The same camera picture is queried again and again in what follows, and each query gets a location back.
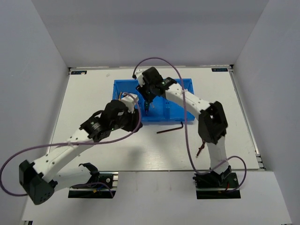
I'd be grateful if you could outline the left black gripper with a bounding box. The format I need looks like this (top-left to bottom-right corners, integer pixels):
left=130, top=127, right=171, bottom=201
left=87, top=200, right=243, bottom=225
left=111, top=106, right=143, bottom=133

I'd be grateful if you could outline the long dark hex key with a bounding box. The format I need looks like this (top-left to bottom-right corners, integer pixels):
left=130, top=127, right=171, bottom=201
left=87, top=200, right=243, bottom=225
left=156, top=121, right=184, bottom=134

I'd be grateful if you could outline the green stubby screwdriver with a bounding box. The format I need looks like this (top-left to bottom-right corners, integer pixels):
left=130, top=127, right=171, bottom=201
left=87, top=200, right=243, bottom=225
left=144, top=101, right=154, bottom=116

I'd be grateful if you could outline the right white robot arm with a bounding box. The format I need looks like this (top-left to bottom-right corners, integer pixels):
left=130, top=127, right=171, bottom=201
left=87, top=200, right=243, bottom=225
left=133, top=67, right=231, bottom=187

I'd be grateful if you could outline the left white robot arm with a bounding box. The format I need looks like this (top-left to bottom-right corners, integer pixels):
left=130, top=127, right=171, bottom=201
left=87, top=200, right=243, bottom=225
left=19, top=95, right=142, bottom=205

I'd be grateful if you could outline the blue three-compartment bin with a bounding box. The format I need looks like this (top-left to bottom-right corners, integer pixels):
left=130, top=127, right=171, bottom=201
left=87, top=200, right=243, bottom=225
left=112, top=80, right=184, bottom=123

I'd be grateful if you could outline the left corner label sticker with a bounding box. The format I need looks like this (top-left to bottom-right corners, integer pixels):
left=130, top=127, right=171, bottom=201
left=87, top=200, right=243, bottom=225
left=71, top=71, right=87, bottom=75

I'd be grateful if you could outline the corner label sticker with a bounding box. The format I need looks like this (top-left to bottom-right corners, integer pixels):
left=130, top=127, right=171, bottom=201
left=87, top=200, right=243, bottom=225
left=71, top=71, right=87, bottom=75
left=211, top=68, right=228, bottom=72

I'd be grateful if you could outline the right corner label sticker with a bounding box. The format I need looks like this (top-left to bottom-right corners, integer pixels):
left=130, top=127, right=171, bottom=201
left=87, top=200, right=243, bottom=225
left=211, top=68, right=228, bottom=72

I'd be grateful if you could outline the right bent hex key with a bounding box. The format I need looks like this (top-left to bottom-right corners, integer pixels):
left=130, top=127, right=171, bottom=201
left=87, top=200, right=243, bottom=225
left=196, top=140, right=206, bottom=157

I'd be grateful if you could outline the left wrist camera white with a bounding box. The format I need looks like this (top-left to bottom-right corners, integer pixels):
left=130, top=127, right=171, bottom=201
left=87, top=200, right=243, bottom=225
left=120, top=93, right=139, bottom=113

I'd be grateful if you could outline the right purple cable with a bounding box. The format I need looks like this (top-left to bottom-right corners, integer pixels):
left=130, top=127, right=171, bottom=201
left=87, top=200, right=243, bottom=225
left=132, top=57, right=248, bottom=193

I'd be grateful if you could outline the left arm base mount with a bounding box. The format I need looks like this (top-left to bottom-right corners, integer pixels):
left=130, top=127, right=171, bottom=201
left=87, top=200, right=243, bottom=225
left=68, top=172, right=119, bottom=199

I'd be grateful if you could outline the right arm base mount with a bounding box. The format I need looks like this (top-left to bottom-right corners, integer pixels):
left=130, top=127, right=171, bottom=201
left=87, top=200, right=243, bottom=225
left=193, top=172, right=241, bottom=200

